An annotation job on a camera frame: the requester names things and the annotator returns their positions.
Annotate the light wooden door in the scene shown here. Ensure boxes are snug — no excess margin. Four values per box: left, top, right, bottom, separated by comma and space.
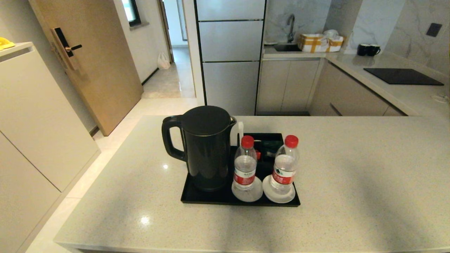
28, 0, 144, 136

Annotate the black rectangular serving tray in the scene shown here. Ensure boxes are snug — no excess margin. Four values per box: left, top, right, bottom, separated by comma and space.
180, 145, 301, 207

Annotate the black compartment condiment box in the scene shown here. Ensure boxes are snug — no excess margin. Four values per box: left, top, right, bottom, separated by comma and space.
238, 132, 286, 164

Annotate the black induction cooktop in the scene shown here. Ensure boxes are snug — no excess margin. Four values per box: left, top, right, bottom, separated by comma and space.
363, 67, 445, 86

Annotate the clear water bottle red cap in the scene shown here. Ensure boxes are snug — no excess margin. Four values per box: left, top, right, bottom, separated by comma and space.
271, 135, 300, 194
233, 135, 258, 192

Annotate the cardboard box with yellow tape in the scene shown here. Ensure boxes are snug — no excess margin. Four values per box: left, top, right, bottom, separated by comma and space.
298, 31, 345, 53

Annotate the beige drawer base cabinet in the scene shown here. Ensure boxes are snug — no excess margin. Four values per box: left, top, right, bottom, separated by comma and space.
309, 60, 408, 117

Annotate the silver multi-door refrigerator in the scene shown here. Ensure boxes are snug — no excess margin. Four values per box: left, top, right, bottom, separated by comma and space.
194, 0, 268, 116

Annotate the tall cream cabinet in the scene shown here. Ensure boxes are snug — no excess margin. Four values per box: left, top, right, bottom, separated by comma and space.
0, 41, 102, 253

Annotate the white plastic bag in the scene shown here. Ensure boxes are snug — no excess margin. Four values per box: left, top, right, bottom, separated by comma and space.
157, 52, 171, 70

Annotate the black gold door lock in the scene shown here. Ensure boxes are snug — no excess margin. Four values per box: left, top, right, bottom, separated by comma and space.
50, 27, 82, 71

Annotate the black electric kettle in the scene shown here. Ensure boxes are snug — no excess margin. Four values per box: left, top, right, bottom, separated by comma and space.
161, 105, 237, 192

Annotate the round white saucer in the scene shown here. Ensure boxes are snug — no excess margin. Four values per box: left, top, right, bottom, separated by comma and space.
231, 176, 263, 203
262, 175, 296, 204

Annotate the dark kitchen sink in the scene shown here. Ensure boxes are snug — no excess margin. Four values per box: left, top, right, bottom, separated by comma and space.
274, 42, 302, 52

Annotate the beige two-door base cabinet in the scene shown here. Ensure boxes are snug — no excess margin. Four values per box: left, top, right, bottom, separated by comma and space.
256, 58, 322, 113

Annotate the chrome kitchen faucet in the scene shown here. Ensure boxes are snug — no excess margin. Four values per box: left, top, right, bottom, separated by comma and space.
287, 13, 296, 43

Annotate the dark wall socket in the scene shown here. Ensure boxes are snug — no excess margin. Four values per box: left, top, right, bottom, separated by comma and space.
426, 23, 443, 38

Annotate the dark framed window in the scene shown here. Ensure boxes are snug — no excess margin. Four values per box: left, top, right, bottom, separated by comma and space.
121, 0, 142, 27

